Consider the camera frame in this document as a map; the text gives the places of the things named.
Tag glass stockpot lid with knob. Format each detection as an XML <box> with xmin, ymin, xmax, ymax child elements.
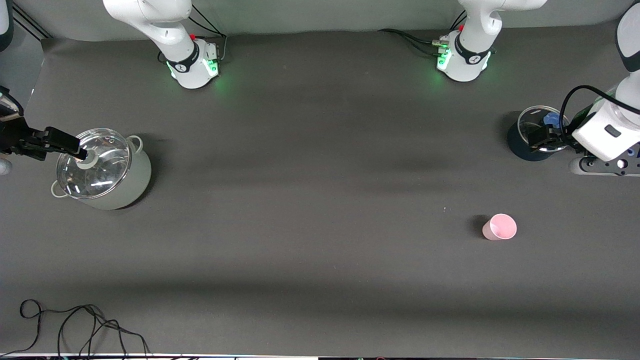
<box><xmin>56</xmin><ymin>128</ymin><xmax>132</xmax><ymax>200</ymax></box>

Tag pink plastic cup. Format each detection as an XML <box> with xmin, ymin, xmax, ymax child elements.
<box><xmin>482</xmin><ymin>213</ymin><xmax>518</xmax><ymax>241</ymax></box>

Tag glass saucepan lid blue knob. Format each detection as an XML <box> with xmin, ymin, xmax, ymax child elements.
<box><xmin>517</xmin><ymin>105</ymin><xmax>573</xmax><ymax>153</ymax></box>

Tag grey white rounded object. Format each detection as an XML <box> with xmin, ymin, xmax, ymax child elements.
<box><xmin>0</xmin><ymin>94</ymin><xmax>21</xmax><ymax>120</ymax></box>

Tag dark grey table mat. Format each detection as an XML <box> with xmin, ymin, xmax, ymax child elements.
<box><xmin>0</xmin><ymin>22</ymin><xmax>640</xmax><ymax>358</ymax></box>

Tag dark blue saucepan blue handle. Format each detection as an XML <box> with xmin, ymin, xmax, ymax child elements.
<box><xmin>506</xmin><ymin>107</ymin><xmax>576</xmax><ymax>162</ymax></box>

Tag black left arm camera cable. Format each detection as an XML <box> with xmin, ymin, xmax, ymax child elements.
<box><xmin>559</xmin><ymin>85</ymin><xmax>621</xmax><ymax>146</ymax></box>

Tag grey-green stockpot with handles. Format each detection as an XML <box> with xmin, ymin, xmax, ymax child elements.
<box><xmin>50</xmin><ymin>134</ymin><xmax>152</xmax><ymax>211</ymax></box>

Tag black left arm base cables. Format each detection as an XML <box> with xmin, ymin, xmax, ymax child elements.
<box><xmin>377</xmin><ymin>28</ymin><xmax>448</xmax><ymax>58</ymax></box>

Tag black arm base cables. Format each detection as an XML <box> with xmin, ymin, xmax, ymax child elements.
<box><xmin>159</xmin><ymin>4</ymin><xmax>228</xmax><ymax>65</ymax></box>
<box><xmin>377</xmin><ymin>28</ymin><xmax>448</xmax><ymax>58</ymax></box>

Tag tangled thin black cable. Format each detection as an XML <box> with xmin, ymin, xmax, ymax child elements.
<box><xmin>0</xmin><ymin>299</ymin><xmax>151</xmax><ymax>358</ymax></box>

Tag black right arm base cables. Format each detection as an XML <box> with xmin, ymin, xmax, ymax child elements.
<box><xmin>159</xmin><ymin>4</ymin><xmax>228</xmax><ymax>65</ymax></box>

